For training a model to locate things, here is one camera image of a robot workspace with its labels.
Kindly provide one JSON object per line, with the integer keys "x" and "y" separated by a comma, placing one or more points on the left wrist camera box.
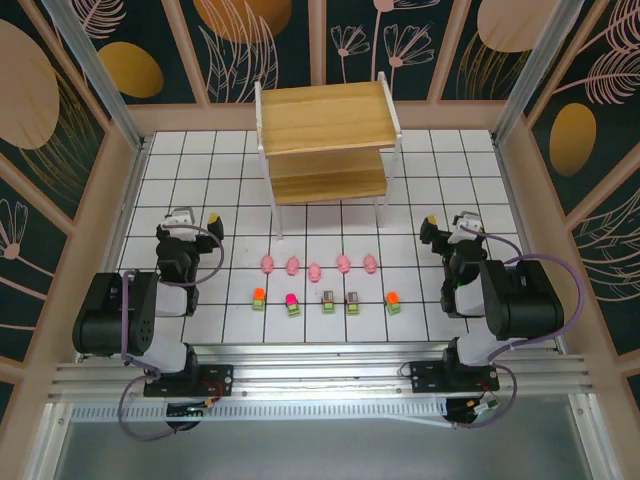
{"x": 179, "y": 217}

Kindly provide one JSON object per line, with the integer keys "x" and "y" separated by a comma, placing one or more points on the green toy car pink top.
{"x": 292, "y": 304}

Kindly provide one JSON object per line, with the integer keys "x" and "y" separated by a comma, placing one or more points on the pink plastic toy pig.
{"x": 343, "y": 263}
{"x": 293, "y": 266}
{"x": 370, "y": 263}
{"x": 314, "y": 272}
{"x": 268, "y": 263}

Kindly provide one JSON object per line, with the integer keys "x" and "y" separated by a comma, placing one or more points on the aluminium mounting rail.
{"x": 325, "y": 372}

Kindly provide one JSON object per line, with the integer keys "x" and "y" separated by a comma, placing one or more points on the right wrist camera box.
{"x": 467, "y": 220}

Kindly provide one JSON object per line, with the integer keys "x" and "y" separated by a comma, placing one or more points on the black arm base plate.
{"x": 425, "y": 375}
{"x": 220, "y": 375}

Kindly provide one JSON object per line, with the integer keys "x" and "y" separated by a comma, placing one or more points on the aluminium frame post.
{"x": 96, "y": 75}
{"x": 525, "y": 75}

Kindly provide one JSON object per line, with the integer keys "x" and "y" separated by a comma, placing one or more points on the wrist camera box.
{"x": 467, "y": 220}
{"x": 179, "y": 217}

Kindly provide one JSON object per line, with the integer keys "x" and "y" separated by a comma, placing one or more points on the wooden shelf white frame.
{"x": 325, "y": 115}

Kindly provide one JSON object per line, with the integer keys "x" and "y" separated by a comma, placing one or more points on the aluminium table edge strip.
{"x": 132, "y": 190}
{"x": 510, "y": 190}

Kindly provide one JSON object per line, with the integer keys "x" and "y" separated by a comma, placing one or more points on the green toy car grey top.
{"x": 327, "y": 302}
{"x": 353, "y": 302}

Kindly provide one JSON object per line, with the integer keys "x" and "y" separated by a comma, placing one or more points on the green toy car orange top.
{"x": 258, "y": 298}
{"x": 393, "y": 302}

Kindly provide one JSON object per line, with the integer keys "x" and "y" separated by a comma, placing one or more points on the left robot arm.
{"x": 110, "y": 320}

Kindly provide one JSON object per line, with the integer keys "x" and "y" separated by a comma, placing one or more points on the frosted grey panel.
{"x": 320, "y": 455}

